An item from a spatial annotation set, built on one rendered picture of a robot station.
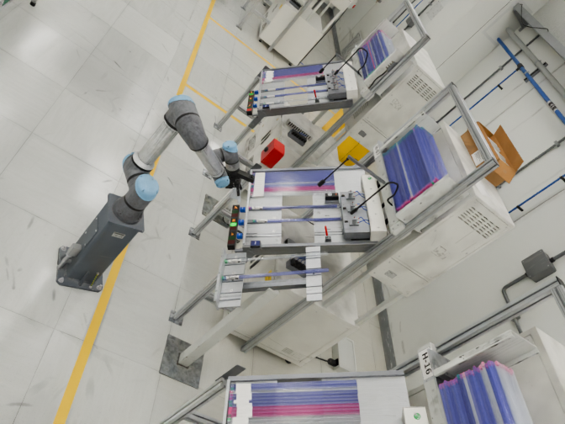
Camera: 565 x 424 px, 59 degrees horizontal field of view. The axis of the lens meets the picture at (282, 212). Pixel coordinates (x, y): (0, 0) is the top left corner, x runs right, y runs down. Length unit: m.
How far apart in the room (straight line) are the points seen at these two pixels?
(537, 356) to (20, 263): 2.38
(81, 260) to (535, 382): 2.10
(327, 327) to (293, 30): 4.70
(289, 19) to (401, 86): 3.42
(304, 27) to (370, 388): 5.55
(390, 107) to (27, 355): 2.81
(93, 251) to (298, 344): 1.41
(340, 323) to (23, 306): 1.73
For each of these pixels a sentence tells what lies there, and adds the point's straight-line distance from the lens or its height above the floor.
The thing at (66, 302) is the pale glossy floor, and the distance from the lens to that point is 2.85.
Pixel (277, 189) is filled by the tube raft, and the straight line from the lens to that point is 2.97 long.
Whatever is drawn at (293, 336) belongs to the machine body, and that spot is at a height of 0.30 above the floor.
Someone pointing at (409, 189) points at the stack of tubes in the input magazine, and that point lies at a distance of 2.56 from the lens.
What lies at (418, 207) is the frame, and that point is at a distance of 2.48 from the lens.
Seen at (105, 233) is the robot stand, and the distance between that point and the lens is 2.58.
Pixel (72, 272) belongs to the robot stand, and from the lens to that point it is 2.86.
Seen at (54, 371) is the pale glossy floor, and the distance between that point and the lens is 2.67.
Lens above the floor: 2.30
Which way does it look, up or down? 31 degrees down
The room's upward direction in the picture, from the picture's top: 47 degrees clockwise
